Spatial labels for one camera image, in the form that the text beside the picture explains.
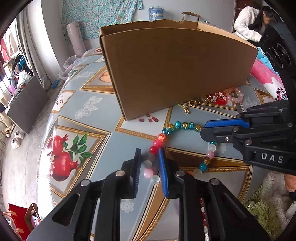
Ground hanging clothes rack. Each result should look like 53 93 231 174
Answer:
1 37 33 107

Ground grey flat board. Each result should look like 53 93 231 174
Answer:
7 76 50 134

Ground white plastic bag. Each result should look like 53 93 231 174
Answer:
58 55 80 81

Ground woman in white sweater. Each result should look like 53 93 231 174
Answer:
234 6 281 43

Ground teal floral hanging cloth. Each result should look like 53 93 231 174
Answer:
61 0 143 44

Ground white shoes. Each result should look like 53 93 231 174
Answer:
11 130 26 150

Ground right hand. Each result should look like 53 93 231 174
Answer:
284 174 296 192

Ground grey curtain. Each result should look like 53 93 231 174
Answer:
16 1 61 90

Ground red paper bag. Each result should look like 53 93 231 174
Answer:
9 203 34 240

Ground pink floral blanket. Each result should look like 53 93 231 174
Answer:
250 47 288 100

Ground pink orange bead bracelet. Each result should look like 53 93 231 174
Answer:
222 87 245 104

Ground multicolour bead bracelet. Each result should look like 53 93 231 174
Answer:
142 120 218 185

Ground green fuzzy sleeve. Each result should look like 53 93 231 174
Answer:
244 184 288 240

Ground brown cardboard box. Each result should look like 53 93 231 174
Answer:
99 20 257 121

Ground fruit pattern tablecloth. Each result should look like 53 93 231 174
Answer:
36 46 285 241

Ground gold chain charm bracelet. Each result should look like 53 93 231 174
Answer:
178 91 228 115

